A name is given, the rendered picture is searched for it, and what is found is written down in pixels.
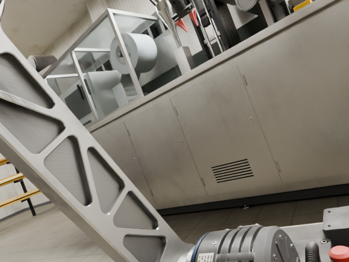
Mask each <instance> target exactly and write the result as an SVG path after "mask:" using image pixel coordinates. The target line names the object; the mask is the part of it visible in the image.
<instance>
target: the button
mask: <svg viewBox="0 0 349 262"><path fill-rule="evenodd" d="M311 2H312V1H311V0H306V1H305V2H303V3H301V4H300V5H298V6H296V7H294V8H293V10H294V12H295V11H297V10H299V9H301V8H303V7H304V6H306V5H308V4H310V3H311Z"/></svg>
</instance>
